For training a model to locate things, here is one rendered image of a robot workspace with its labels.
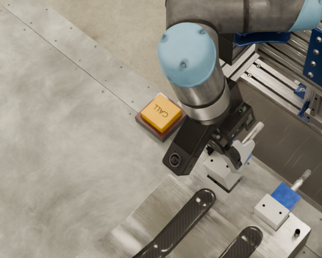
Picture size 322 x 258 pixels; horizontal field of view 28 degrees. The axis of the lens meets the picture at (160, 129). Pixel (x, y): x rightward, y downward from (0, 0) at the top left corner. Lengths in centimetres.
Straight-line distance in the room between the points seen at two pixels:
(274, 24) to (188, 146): 23
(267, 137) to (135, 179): 78
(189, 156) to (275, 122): 104
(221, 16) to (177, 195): 39
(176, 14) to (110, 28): 160
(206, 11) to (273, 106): 116
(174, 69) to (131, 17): 169
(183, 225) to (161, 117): 25
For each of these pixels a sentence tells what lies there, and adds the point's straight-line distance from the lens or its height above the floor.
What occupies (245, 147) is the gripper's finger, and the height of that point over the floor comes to 100.
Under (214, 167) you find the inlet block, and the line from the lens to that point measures 113.
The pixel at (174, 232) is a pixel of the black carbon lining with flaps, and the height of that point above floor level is 88.
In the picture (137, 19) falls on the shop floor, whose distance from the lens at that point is 251.
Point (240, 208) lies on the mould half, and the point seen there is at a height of 89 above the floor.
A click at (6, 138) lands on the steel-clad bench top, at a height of 80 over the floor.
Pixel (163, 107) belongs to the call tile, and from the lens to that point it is 132.
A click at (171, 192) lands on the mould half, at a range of 118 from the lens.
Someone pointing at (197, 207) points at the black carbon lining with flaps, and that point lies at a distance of 117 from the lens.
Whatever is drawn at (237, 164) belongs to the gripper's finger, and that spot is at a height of 101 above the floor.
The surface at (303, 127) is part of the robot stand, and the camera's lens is 202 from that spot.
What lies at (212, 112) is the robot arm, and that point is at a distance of 93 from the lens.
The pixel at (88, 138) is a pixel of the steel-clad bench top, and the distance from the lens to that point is 135.
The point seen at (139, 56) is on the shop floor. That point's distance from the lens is 241.
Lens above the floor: 198
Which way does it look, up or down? 62 degrees down
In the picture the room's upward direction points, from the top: 9 degrees counter-clockwise
